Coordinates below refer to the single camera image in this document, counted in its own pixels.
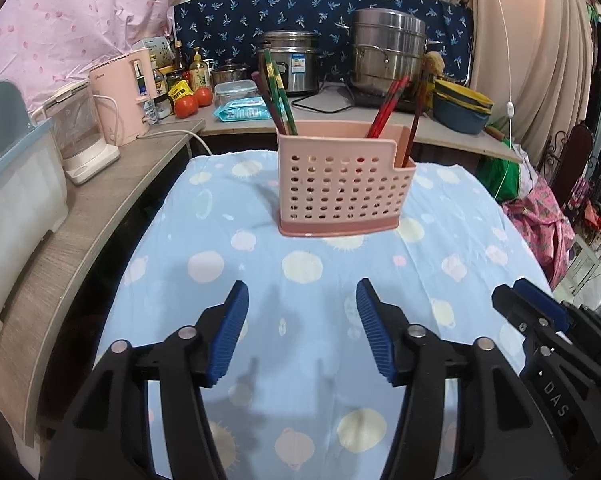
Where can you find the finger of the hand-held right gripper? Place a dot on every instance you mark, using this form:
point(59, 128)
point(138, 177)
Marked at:
point(540, 302)
point(593, 332)

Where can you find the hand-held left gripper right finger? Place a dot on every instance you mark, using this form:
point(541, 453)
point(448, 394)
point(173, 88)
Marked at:
point(375, 330)

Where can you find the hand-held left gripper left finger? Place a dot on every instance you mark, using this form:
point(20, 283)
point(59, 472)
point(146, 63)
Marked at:
point(228, 335)

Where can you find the pink perforated utensil holder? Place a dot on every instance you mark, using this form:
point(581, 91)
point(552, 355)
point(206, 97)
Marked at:
point(340, 185)

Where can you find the dark red chopstick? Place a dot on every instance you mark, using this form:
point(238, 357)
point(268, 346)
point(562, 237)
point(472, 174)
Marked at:
point(265, 102)
point(416, 110)

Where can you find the green chopstick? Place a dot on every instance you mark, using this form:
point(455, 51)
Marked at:
point(275, 90)
point(286, 105)

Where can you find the pink printed garment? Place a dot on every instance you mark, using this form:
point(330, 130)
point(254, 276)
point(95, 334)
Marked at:
point(535, 225)

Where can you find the blue spotted blanket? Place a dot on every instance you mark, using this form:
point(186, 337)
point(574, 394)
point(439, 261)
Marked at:
point(290, 285)

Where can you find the green bag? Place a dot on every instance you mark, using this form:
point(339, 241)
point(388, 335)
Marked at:
point(498, 175)

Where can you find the dark wooden chair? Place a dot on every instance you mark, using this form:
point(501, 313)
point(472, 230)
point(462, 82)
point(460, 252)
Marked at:
point(578, 155)

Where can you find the wooden rolling pin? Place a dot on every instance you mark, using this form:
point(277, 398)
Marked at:
point(496, 133)

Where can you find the blue bowl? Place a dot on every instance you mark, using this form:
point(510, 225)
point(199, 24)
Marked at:
point(458, 120)

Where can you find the yellow bowl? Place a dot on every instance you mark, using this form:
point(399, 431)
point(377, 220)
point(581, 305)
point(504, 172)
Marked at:
point(463, 92)

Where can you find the wet wipes packet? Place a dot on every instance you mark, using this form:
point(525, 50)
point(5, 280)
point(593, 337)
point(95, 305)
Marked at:
point(243, 110)

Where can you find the black induction cooker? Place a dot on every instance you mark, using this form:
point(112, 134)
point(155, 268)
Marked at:
point(360, 100)

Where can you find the red tomato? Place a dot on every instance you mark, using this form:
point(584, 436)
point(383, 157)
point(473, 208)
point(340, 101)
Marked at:
point(186, 106)
point(204, 97)

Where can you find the clear plastic food container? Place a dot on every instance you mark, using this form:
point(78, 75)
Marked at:
point(235, 92)

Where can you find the yellow seasoning packet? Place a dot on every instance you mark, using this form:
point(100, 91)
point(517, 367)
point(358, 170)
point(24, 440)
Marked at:
point(180, 91)

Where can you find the translucent storage bin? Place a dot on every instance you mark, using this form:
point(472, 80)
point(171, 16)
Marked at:
point(15, 200)

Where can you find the pink electric kettle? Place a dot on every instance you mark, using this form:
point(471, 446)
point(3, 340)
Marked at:
point(120, 100)

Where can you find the loofah brush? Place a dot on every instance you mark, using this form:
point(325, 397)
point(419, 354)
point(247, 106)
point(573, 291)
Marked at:
point(433, 65)

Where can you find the small steel pot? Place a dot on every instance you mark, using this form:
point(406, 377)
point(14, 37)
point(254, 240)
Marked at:
point(230, 72)

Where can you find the yellow soap pump bottle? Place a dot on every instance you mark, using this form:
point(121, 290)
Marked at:
point(199, 72)

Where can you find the beige curtain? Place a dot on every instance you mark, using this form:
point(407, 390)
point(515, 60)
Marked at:
point(520, 35)

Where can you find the steel rice cooker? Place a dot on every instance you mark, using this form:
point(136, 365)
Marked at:
point(295, 62)

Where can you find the steel steamer pot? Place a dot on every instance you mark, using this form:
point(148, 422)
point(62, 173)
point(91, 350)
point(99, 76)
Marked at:
point(388, 50)

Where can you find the dark sauce bottle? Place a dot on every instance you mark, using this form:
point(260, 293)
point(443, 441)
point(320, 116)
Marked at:
point(179, 57)

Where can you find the green and white carton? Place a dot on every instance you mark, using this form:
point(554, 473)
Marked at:
point(156, 51)

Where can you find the blue leaf-print cloth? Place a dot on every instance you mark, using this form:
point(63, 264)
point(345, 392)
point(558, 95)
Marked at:
point(260, 12)

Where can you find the pink dotted cloth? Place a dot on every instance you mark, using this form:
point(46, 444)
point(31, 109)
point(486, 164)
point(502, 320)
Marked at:
point(65, 15)

